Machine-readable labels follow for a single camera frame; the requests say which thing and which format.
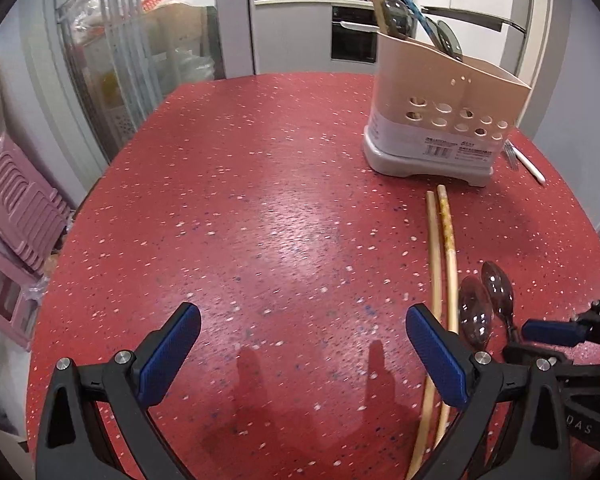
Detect spotted wooden chopstick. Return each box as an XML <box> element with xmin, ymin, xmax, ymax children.
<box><xmin>431</xmin><ymin>185</ymin><xmax>460</xmax><ymax>448</ymax></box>

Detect single pink plastic stool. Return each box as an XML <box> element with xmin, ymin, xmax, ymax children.
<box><xmin>0</xmin><ymin>242</ymin><xmax>43</xmax><ymax>351</ymax></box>

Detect black built-in oven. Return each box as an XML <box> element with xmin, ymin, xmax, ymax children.
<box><xmin>330</xmin><ymin>4</ymin><xmax>382</xmax><ymax>64</ymax></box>

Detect grey sliding glass door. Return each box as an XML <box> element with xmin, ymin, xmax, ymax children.
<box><xmin>45</xmin><ymin>0</ymin><xmax>255</xmax><ymax>153</ymax></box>

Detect blue patterned chopstick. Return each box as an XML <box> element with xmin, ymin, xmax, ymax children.
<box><xmin>389</xmin><ymin>0</ymin><xmax>438</xmax><ymax>51</ymax></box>

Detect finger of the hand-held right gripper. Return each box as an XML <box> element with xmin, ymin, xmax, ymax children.
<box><xmin>521</xmin><ymin>297</ymin><xmax>600</xmax><ymax>348</ymax></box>
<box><xmin>502</xmin><ymin>341</ymin><xmax>573</xmax><ymax>368</ymax></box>

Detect stack of pink stools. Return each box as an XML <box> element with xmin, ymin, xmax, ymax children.
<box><xmin>0</xmin><ymin>135</ymin><xmax>76</xmax><ymax>276</ymax></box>

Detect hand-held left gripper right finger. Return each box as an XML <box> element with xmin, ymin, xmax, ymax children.
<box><xmin>405</xmin><ymin>304</ymin><xmax>573</xmax><ymax>480</ymax></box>

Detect grey kitchen base cabinets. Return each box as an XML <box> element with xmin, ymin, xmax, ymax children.
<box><xmin>254</xmin><ymin>2</ymin><xmax>332</xmax><ymax>80</ymax></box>

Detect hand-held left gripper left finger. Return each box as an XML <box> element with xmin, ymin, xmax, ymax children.
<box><xmin>35</xmin><ymin>302</ymin><xmax>202</xmax><ymax>480</ymax></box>

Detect beige plastic cutlery holder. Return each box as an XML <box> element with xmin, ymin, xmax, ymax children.
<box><xmin>362</xmin><ymin>30</ymin><xmax>532</xmax><ymax>188</ymax></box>

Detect dark translucent plastic spoon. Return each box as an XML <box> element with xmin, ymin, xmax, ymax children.
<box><xmin>384</xmin><ymin>0</ymin><xmax>415</xmax><ymax>40</ymax></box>
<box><xmin>424</xmin><ymin>16</ymin><xmax>443</xmax><ymax>51</ymax></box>
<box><xmin>481</xmin><ymin>260</ymin><xmax>523</xmax><ymax>341</ymax></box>
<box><xmin>459</xmin><ymin>276</ymin><xmax>494</xmax><ymax>348</ymax></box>
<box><xmin>436</xmin><ymin>20</ymin><xmax>465</xmax><ymax>62</ymax></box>

